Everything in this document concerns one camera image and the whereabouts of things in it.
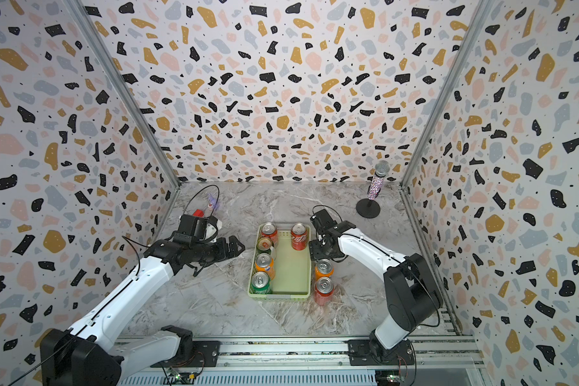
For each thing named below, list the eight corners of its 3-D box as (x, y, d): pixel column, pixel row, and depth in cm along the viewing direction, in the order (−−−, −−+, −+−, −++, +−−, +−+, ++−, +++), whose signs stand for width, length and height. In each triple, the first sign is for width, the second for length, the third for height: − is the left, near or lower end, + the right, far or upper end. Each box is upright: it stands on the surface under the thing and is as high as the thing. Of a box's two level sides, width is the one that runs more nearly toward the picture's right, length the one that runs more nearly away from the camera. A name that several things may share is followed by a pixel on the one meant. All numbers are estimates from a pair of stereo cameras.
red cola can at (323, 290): (313, 305, 86) (315, 294, 77) (313, 289, 90) (314, 276, 81) (331, 306, 86) (334, 294, 77) (330, 289, 90) (333, 277, 81)
